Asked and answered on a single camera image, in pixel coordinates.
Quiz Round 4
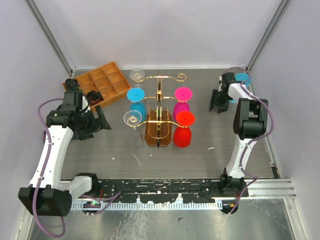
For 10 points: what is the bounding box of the black coiled item beside tray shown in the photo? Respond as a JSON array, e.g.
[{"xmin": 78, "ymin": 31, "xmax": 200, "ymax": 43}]
[{"xmin": 64, "ymin": 78, "xmax": 80, "ymax": 91}]

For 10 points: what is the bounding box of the clear rear wine glass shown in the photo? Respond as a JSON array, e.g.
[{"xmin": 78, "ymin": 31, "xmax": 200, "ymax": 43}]
[{"xmin": 129, "ymin": 68, "xmax": 145, "ymax": 89}]

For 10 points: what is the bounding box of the red plastic wine glass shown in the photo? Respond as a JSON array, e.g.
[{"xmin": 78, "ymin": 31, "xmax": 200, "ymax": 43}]
[{"xmin": 173, "ymin": 111, "xmax": 196, "ymax": 148}]

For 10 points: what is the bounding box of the gold wire wine glass rack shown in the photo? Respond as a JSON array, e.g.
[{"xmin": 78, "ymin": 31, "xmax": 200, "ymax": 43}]
[{"xmin": 138, "ymin": 73, "xmax": 187, "ymax": 147}]

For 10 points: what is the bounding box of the black coiled item on tray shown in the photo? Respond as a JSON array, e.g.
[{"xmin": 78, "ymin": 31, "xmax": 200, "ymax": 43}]
[{"xmin": 86, "ymin": 90, "xmax": 103, "ymax": 106}]

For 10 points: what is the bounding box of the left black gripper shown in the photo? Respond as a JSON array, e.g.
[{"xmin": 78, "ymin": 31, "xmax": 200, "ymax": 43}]
[{"xmin": 76, "ymin": 104, "xmax": 111, "ymax": 140}]

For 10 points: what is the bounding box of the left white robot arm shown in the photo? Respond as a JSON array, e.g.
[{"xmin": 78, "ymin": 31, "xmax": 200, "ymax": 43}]
[{"xmin": 18, "ymin": 91, "xmax": 111, "ymax": 217}]

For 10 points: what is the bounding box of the clear front wine glass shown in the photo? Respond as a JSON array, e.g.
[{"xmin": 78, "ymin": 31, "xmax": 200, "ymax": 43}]
[{"xmin": 123, "ymin": 110, "xmax": 144, "ymax": 147}]

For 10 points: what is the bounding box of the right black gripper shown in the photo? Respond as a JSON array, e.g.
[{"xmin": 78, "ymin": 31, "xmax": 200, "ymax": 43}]
[{"xmin": 209, "ymin": 89, "xmax": 231, "ymax": 114}]

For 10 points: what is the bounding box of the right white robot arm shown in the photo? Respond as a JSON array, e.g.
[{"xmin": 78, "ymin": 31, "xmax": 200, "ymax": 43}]
[{"xmin": 209, "ymin": 72, "xmax": 269, "ymax": 197}]

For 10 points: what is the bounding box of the light blue plastic wine glass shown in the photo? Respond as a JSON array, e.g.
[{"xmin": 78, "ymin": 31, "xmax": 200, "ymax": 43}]
[{"xmin": 228, "ymin": 73, "xmax": 252, "ymax": 103}]

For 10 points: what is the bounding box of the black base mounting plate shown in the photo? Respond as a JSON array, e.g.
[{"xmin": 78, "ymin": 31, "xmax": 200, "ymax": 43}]
[{"xmin": 80, "ymin": 178, "xmax": 249, "ymax": 204}]

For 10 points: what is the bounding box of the magenta plastic wine glass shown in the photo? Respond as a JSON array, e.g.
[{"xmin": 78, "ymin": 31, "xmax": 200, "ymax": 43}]
[{"xmin": 173, "ymin": 87, "xmax": 193, "ymax": 120}]

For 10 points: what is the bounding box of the clear wine glass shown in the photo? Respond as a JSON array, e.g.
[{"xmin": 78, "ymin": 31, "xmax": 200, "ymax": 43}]
[
  {"xmin": 123, "ymin": 110, "xmax": 144, "ymax": 147},
  {"xmin": 129, "ymin": 68, "xmax": 145, "ymax": 89}
]

